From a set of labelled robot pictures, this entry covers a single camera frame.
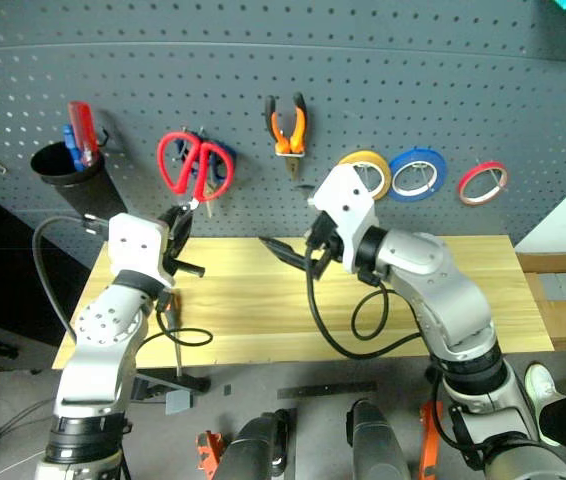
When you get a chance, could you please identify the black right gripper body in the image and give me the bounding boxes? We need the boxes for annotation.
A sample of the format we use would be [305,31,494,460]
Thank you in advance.
[304,211,345,265]

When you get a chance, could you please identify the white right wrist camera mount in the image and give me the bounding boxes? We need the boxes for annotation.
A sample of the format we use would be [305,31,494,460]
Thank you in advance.
[306,163,380,275]

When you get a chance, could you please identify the black flat bar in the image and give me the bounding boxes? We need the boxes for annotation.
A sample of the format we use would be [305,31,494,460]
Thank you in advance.
[277,381,379,400]

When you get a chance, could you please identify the red handled scissors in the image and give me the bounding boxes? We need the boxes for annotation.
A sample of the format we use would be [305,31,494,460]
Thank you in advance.
[156,130,236,217]

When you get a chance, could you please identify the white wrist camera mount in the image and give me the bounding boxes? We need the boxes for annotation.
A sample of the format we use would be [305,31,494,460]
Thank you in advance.
[306,163,380,275]
[106,212,178,291]

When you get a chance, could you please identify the orange handled screwdriver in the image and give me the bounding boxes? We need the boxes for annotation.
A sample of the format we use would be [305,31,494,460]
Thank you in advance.
[169,292,185,378]

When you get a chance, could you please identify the blue handled tool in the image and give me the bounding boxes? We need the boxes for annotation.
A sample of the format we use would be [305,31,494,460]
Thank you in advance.
[62,124,84,172]

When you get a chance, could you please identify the orange floor bracket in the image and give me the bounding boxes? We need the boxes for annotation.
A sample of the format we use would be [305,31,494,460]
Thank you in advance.
[194,430,228,480]
[418,399,445,480]

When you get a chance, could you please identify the red tape roll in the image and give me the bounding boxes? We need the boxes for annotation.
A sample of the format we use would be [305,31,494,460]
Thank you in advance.
[457,159,510,207]

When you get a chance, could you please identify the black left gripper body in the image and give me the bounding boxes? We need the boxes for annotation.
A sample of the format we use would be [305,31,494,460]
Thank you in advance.
[158,205,185,275]

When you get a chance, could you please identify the orange black pliers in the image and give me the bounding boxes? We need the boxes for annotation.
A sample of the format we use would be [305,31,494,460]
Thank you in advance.
[263,91,310,183]

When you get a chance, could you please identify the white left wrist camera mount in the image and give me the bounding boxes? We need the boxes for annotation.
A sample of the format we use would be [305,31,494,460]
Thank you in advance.
[106,212,178,291]

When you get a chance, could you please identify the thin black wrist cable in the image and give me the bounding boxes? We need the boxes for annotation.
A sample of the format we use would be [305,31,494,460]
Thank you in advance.
[350,269,391,342]
[135,288,215,362]

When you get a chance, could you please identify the black cup holder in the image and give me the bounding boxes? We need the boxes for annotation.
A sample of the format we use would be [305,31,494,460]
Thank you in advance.
[29,140,128,222]

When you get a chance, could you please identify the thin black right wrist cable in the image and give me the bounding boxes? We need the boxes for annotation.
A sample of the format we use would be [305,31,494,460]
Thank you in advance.
[350,269,391,342]

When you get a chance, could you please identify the black table foot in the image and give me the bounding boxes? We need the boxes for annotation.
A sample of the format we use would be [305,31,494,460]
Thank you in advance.
[131,372,212,403]

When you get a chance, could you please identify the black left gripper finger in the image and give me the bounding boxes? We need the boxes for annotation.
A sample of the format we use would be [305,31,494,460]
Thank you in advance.
[178,203,196,250]
[172,257,207,279]

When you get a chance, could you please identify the yellow tape roll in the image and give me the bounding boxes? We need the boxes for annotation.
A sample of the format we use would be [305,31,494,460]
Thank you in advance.
[337,148,393,202]

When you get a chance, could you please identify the dark rounded shape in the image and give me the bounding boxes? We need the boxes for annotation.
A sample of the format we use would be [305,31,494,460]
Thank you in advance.
[218,408,295,480]
[345,397,413,480]

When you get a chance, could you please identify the thin black left wrist cable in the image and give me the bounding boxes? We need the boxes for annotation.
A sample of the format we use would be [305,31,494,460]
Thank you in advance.
[135,288,215,362]

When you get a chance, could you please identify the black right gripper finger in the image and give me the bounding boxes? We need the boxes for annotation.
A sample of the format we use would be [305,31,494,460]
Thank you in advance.
[258,236,310,270]
[309,249,333,281]

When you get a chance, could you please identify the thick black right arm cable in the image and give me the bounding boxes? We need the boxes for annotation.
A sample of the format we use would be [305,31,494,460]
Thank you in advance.
[304,232,427,360]

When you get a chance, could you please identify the white shoe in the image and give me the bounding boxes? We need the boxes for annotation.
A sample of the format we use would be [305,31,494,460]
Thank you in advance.
[524,363,566,447]

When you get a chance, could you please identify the grey foam block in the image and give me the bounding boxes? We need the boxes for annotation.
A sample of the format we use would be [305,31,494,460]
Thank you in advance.
[536,271,566,302]

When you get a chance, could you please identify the red handled screwdriver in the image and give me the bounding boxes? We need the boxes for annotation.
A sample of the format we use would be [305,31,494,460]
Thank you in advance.
[67,100,102,169]

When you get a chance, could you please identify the grey floor block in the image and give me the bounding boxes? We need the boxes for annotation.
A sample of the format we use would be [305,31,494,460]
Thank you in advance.
[164,390,195,416]

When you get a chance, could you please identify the blue tape roll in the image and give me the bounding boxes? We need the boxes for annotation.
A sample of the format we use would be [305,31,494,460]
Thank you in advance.
[387,145,448,204]

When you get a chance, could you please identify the brown cardboard box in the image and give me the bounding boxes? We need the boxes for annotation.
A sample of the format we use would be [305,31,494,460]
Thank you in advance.
[515,251,566,352]

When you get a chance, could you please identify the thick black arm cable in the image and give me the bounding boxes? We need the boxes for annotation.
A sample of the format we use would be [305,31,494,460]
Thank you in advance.
[31,213,112,343]
[304,232,427,360]

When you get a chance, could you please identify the dark grey pegboard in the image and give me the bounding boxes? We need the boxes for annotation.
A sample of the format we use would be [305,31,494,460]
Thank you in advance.
[0,0,566,251]

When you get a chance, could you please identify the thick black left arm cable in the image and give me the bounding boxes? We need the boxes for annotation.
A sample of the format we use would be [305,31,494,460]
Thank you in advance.
[31,213,112,343]

